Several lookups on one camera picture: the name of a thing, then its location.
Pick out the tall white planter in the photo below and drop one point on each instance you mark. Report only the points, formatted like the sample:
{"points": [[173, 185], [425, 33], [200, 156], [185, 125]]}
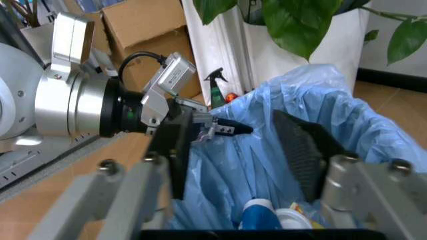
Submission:
{"points": [[230, 45]]}

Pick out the grey aluminium frame rail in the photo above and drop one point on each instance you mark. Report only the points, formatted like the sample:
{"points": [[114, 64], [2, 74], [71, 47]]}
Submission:
{"points": [[30, 165]]}

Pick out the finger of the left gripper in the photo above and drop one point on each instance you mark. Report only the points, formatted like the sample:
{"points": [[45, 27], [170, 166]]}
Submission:
{"points": [[233, 128], [193, 106]]}

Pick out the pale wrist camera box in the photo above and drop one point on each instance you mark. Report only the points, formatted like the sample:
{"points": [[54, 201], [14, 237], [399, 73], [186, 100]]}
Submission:
{"points": [[175, 72]]}

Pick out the brown cardboard box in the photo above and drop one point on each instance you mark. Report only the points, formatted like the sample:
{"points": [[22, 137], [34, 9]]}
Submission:
{"points": [[150, 32]]}

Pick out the blue and white plastic bottle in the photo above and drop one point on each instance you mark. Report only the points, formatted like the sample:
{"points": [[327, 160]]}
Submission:
{"points": [[258, 216]]}

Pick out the green spray bottle black trigger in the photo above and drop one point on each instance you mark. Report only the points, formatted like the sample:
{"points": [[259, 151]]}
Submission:
{"points": [[217, 92]]}

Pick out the blue plastic trash bag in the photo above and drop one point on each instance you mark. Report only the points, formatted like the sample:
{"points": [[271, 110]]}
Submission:
{"points": [[260, 160]]}

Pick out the green leafy pothos plant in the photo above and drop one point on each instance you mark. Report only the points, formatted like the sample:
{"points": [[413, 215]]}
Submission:
{"points": [[300, 22]]}

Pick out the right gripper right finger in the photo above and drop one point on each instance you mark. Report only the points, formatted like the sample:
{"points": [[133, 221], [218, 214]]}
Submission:
{"points": [[303, 150]]}

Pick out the small red round object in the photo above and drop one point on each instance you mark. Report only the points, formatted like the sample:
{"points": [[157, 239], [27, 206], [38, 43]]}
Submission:
{"points": [[231, 98]]}

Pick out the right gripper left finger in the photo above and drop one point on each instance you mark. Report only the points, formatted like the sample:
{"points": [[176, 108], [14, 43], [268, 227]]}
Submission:
{"points": [[110, 200]]}

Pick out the yellow snack wrapper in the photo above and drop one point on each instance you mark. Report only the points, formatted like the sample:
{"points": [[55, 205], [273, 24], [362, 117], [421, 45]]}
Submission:
{"points": [[308, 212]]}

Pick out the white plastic cup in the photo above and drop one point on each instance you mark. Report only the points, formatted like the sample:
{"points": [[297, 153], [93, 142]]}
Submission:
{"points": [[293, 218]]}

